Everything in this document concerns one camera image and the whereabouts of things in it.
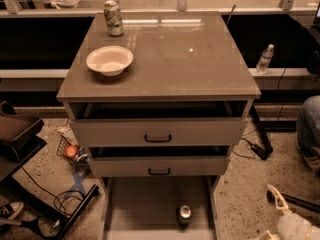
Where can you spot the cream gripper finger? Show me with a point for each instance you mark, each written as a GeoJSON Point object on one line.
{"type": "Point", "coordinates": [267, 235]}
{"type": "Point", "coordinates": [276, 197]}

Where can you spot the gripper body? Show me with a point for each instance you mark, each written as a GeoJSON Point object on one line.
{"type": "Point", "coordinates": [290, 226]}

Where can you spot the green soda can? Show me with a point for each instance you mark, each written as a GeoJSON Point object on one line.
{"type": "Point", "coordinates": [184, 214]}

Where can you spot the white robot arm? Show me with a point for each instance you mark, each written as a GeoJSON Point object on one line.
{"type": "Point", "coordinates": [290, 226]}

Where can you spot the open bottom drawer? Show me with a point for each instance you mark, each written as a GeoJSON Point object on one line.
{"type": "Point", "coordinates": [144, 208]}

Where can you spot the grey drawer cabinet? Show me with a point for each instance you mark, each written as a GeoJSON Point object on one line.
{"type": "Point", "coordinates": [185, 65]}

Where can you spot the white green can on counter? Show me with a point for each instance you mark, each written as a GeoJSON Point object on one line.
{"type": "Point", "coordinates": [113, 18]}

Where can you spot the person's jeans leg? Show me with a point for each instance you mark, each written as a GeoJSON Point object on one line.
{"type": "Point", "coordinates": [308, 132]}

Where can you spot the clear water bottle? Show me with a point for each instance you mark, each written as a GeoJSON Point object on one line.
{"type": "Point", "coordinates": [265, 59]}

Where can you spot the red apple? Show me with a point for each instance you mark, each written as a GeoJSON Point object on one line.
{"type": "Point", "coordinates": [71, 151]}

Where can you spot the white paper bowl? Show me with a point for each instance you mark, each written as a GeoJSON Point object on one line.
{"type": "Point", "coordinates": [109, 60]}

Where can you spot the black sneaker bottom left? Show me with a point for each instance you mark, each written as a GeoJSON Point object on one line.
{"type": "Point", "coordinates": [11, 210]}

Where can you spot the dark tray table left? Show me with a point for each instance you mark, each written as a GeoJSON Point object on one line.
{"type": "Point", "coordinates": [19, 140]}

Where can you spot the black power adapter with cable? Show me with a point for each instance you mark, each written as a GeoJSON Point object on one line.
{"type": "Point", "coordinates": [251, 146]}

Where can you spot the middle drawer with black handle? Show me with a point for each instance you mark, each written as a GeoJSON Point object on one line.
{"type": "Point", "coordinates": [159, 161]}

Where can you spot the drawer with black handle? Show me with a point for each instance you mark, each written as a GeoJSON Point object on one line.
{"type": "Point", "coordinates": [159, 161]}
{"type": "Point", "coordinates": [159, 132]}

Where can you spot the top drawer with black handle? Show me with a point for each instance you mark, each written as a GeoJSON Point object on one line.
{"type": "Point", "coordinates": [159, 132]}

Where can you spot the wire basket with snacks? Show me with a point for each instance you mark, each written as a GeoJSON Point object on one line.
{"type": "Point", "coordinates": [67, 138]}

